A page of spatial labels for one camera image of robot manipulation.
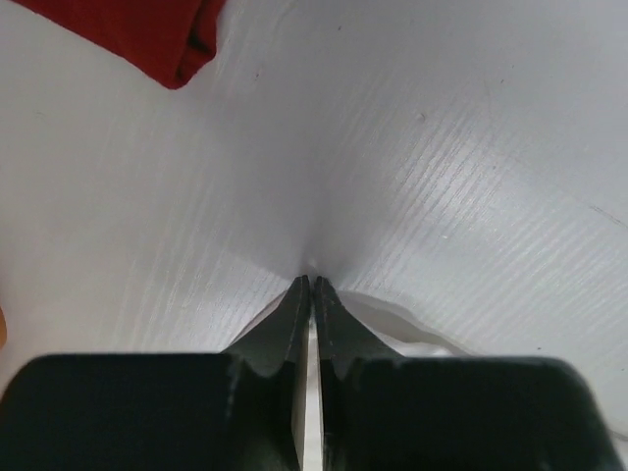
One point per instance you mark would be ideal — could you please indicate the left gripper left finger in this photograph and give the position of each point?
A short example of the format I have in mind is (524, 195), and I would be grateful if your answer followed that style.
(229, 410)

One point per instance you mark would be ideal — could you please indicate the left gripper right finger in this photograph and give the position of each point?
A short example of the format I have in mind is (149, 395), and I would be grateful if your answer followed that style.
(386, 411)

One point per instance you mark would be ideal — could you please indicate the folded red t-shirt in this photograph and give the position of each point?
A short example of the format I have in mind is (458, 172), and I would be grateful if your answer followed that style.
(170, 40)

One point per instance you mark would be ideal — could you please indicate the white and green t-shirt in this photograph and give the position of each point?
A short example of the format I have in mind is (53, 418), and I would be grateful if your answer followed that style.
(392, 324)

